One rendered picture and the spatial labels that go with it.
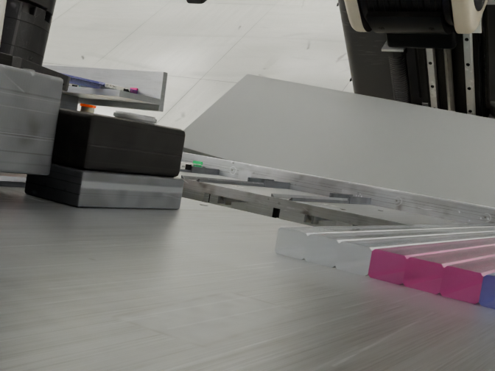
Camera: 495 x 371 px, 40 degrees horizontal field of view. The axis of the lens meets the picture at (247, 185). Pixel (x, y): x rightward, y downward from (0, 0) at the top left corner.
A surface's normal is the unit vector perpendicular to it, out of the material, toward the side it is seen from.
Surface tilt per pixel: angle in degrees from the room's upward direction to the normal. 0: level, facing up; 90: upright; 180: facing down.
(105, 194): 90
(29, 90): 90
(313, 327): 43
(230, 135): 0
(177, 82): 0
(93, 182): 90
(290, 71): 0
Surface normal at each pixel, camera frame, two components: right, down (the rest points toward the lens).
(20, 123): 0.83, 0.17
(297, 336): 0.16, -0.99
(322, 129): -0.24, -0.76
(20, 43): 0.57, 0.07
